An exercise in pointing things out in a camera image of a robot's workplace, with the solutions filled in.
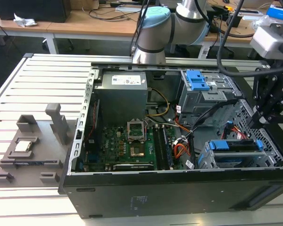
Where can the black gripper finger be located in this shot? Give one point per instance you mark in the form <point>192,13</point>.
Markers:
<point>256,94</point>
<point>277,103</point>

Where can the hard disk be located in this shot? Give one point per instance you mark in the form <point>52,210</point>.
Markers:
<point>240,145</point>

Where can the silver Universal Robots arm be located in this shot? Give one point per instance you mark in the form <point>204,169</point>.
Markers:
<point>153,35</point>

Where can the grey metal disk bay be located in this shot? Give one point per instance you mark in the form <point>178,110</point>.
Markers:
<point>207,157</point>

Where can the black RAM slot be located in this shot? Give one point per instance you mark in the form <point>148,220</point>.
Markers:
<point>158,148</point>

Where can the grey metal drive cage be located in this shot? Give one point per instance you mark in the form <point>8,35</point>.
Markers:
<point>202,101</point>

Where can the wooden desk with clutter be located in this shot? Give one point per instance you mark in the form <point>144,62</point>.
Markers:
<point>245,37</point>

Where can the blue plastic drive latch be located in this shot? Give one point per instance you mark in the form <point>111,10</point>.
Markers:
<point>197,80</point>

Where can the clear plastic bag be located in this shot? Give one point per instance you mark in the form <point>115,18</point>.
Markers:
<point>261,21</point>

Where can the small black box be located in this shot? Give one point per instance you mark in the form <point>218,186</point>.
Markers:
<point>235,21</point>

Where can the white barcode tag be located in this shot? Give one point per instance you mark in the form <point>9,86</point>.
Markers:
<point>190,164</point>
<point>178,108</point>

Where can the blue cardboard box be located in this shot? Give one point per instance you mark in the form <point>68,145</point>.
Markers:
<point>276,10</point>

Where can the yellow tool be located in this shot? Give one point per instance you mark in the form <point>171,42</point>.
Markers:
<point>227,7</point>

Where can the black RAM stick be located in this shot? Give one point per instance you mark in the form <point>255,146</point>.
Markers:
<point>168,148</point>

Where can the CPU socket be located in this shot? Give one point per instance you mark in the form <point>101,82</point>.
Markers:
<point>137,151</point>

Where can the grey power supply unit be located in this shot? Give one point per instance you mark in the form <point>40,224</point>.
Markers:
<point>122,99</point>

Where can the black PC case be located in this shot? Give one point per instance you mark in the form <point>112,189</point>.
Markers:
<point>155,195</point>

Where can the black graphics card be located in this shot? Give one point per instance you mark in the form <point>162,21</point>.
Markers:
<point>132,166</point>

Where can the green motherboard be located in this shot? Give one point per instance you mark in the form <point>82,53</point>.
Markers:
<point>113,143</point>

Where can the wooden desk with white legs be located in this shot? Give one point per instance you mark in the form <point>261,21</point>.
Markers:
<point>73,26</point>

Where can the grey parts rack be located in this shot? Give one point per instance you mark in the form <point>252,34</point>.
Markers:
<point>47,169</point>

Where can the black computer box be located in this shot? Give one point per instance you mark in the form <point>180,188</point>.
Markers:
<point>33,9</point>

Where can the silver CPU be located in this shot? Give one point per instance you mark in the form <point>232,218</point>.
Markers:
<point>23,146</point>

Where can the crumpled white paper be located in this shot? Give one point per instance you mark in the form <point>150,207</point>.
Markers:
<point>23,20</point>

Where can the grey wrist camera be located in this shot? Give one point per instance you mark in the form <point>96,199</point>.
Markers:
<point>266,42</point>

